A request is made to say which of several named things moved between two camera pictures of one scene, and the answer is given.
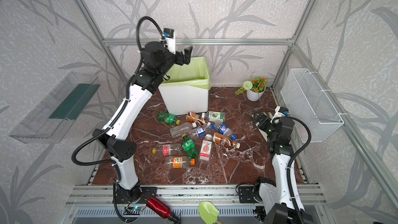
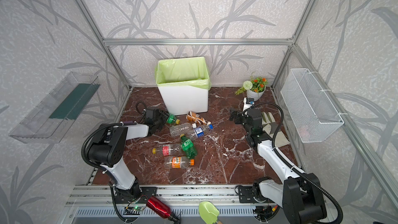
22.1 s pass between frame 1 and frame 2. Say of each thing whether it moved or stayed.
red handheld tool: stayed
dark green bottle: stayed
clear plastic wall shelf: stayed
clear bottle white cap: stayed
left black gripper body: moved
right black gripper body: moved
